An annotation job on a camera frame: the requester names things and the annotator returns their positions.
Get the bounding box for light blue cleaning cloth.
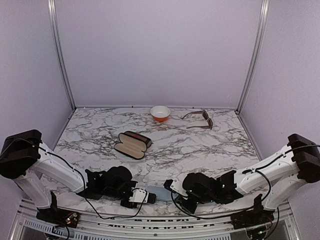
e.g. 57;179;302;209
146;185;172;202

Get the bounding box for black woven glasses case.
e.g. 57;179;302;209
113;133;147;160

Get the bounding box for brown striped glasses case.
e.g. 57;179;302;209
124;130;152;148

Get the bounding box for brown translucent sunglasses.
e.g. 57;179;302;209
181;109;214;130

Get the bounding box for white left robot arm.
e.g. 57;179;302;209
0;129;138;223

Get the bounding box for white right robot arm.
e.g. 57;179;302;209
174;133;320;224

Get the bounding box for white bowl orange outside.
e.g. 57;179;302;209
150;105;171;122

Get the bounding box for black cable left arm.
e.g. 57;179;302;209
2;137;148;220

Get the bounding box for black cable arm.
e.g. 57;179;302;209
170;143;320;220
2;137;148;220

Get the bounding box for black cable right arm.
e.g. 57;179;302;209
170;143;320;220

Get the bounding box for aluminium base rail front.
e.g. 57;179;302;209
14;199;296;240

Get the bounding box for aluminium frame rail back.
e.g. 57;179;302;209
74;104;238;110

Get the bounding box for aluminium frame post right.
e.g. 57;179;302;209
235;0;270;115

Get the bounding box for aluminium frame post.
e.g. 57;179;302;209
235;0;270;115
47;0;77;112

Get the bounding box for aluminium frame post left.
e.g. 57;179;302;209
47;0;77;112

